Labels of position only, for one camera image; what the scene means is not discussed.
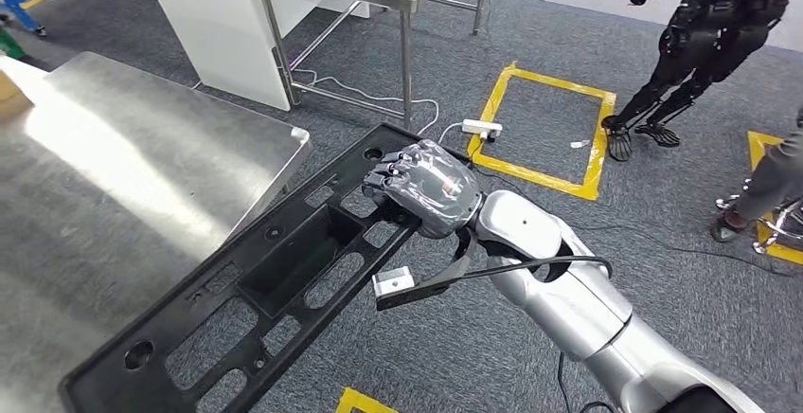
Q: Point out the black plastic plate part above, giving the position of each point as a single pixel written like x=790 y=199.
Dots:
x=295 y=266

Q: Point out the yellow floor tape square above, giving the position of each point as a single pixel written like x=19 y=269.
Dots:
x=364 y=401
x=539 y=179
x=756 y=146

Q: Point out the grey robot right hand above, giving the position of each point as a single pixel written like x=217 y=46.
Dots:
x=433 y=190

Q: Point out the steel workbench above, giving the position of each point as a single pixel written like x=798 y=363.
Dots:
x=125 y=165

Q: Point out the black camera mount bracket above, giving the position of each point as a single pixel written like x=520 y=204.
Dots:
x=426 y=289

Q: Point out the white power strip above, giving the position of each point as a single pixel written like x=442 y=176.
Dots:
x=482 y=126

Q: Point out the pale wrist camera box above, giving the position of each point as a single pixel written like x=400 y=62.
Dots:
x=393 y=281

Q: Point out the black humanoid robot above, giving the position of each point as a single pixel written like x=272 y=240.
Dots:
x=709 y=27

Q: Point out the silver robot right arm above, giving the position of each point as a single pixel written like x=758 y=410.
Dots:
x=577 y=303

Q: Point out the black chrome stool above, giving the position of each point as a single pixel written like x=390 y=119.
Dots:
x=781 y=222

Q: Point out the white paper scrap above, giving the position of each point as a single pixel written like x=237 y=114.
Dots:
x=580 y=144

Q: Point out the green plastic crate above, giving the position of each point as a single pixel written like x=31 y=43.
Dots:
x=9 y=43

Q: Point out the white desk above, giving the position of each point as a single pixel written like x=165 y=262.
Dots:
x=207 y=27

